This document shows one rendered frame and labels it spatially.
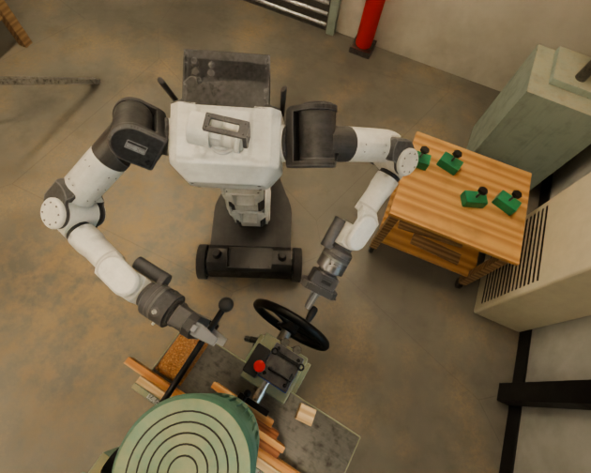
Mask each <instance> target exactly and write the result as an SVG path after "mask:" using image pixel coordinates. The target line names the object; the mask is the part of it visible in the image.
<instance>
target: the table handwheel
mask: <svg viewBox="0 0 591 473"><path fill-rule="evenodd" d="M253 307H254V309H255V311H256V312H257V313H258V314H260V315H261V316H262V317H263V318H264V320H265V321H267V322H268V323H269V324H271V325H272V326H273V327H275V328H276V329H278V330H279V331H280V334H279V335H278V337H277V339H278V340H280V339H282V338H287V339H288V340H289V338H292V339H294V340H296V341H297V342H299V343H302V344H304V345H306V346H307V347H310V348H312V349H315V350H318V351H326V350H327V349H328V348H329V341H328V339H327V338H326V336H325V335H324V334H323V333H322V332H321V331H320V330H319V329H317V328H316V327H315V326H314V325H312V324H311V323H310V322H308V321H307V320H305V319H304V318H302V317H301V316H299V315H298V314H296V313H294V312H292V311H290V310H289V309H287V308H285V307H283V306H281V305H280V304H278V303H275V302H273V301H270V300H267V299H263V298H258V299H256V300H255V301H254V302H253ZM266 309H268V310H270V311H271V312H273V313H274V314H275V315H276V316H277V317H278V318H279V319H280V320H281V321H282V322H281V321H279V320H278V319H276V318H275V317H274V316H273V315H271V314H270V313H269V312H268V311H267V310H266Z"/></svg>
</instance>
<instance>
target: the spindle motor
mask: <svg viewBox="0 0 591 473"><path fill-rule="evenodd" d="M259 441H260V436H259V428H258V424H257V420H256V418H255V416H254V414H253V413H252V411H251V410H250V408H249V407H248V406H247V405H246V403H244V402H243V401H242V400H241V399H239V398H237V397H235V396H234V395H231V394H227V393H186V394H180V395H176V396H174V397H171V398H168V399H166V400H164V401H162V402H160V403H158V404H156V405H154V406H153V407H151V408H150V409H148V410H147V411H146V412H145V413H144V414H142V415H141V416H140V417H139V418H138V420H137V421H136V422H135V423H134V424H133V425H132V427H131V428H130V429H129V431H128V433H127V434H126V436H125V437H124V439H123V441H122V443H121V445H120V447H119V449H118V452H117V454H116V456H115V459H114V465H113V469H112V473H255V471H256V463H257V456H258V449H259Z"/></svg>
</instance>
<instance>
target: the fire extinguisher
mask: <svg viewBox="0 0 591 473"><path fill-rule="evenodd" d="M385 1H386V0H366V3H365V7H364V10H363V14H362V17H361V21H360V25H359V28H358V32H357V35H356V37H355V39H354V41H353V43H352V44H351V46H350V49H349V53H353V54H356V55H359V56H361V57H364V58H367V59H369V58H370V56H371V53H372V51H373V49H374V47H375V45H376V42H377V40H374V36H375V32H376V29H377V26H378V23H379V20H380V17H381V14H382V10H383V7H384V4H385Z"/></svg>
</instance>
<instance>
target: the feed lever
mask: <svg viewBox="0 0 591 473"><path fill-rule="evenodd" d="M233 307H234V302H233V301H232V299H231V298H228V297H225V298H222V299H221V300H220V301H219V308H220V309H219V311H218V312H217V314H216V315H215V317H214V318H213V320H212V321H211V323H210V325H209V326H208V329H209V330H210V331H211V332H212V331H213V329H214V328H215V326H216V325H217V323H218V322H219V320H220V319H221V317H222V316H223V314H224V313H227V312H229V311H230V310H231V309H232V308H233ZM204 344H205V342H203V341H201V340H199V342H198V343H197V344H196V346H195V347H194V349H193V350H192V352H191V353H190V355H189V357H188V358H187V360H186V361H185V363H184V365H183V366H182V368H181V369H180V371H179V372H178V374H177V375H176V377H175V378H174V380H173V382H172V384H171V385H170V387H169V388H168V389H167V390H166V392H165V393H164V395H163V396H162V398H161V399H160V401H159V402H162V401H164V400H166V399H168V398H170V397H171V395H172V394H173V392H174V390H175V388H176V387H177V385H178V384H179V382H180V381H181V379H182V378H183V376H184V374H185V373H186V371H187V370H188V368H189V367H190V365H191V363H192V362H193V361H194V359H195V358H196V356H197V355H198V353H199V352H200V350H201V349H202V347H203V345H204ZM118 449H119V448H118ZM118 449H117V450H116V451H115V452H114V453H113V454H112V455H111V456H110V458H109V459H108V460H107V462H106V463H105V465H104V466H103V468H102V469H101V471H100V473H112V469H113V465H114V459H115V456H116V454H117V452H118Z"/></svg>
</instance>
